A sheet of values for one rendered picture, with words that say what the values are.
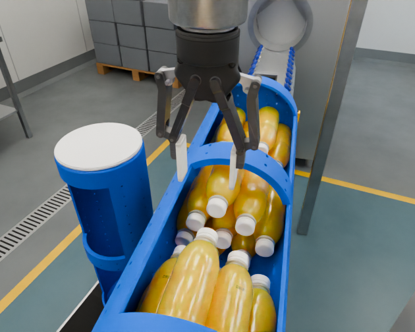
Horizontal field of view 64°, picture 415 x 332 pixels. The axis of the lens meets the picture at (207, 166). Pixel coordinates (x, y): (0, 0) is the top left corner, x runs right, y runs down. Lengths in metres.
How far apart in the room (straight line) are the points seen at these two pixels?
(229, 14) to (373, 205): 2.35
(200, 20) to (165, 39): 3.63
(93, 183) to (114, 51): 3.51
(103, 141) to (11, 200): 1.72
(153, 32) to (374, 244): 3.07
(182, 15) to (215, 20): 0.03
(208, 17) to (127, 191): 0.81
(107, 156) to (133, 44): 3.27
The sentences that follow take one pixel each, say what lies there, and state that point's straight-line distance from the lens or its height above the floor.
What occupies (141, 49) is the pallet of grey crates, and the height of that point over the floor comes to 0.40.
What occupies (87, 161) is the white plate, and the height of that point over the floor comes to 1.04.
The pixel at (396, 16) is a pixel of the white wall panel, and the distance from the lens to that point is 5.44.
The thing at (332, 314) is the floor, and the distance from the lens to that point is 1.96.
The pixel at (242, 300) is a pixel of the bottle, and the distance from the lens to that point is 0.55.
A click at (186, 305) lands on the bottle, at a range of 0.49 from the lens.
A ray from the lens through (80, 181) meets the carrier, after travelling 1.07.
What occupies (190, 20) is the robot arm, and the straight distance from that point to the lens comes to 0.37.
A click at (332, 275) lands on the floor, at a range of 2.11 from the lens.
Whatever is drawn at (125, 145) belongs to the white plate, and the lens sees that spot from 1.10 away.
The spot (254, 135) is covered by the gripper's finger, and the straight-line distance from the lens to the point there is 0.44.
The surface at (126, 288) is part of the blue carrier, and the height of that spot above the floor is 1.20.
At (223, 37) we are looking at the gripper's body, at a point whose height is 1.52.
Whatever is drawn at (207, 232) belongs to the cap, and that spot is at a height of 1.18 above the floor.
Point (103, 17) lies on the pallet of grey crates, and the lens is 4.43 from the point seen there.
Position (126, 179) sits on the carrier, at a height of 0.97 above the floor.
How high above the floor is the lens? 1.62
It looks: 36 degrees down
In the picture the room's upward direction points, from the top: straight up
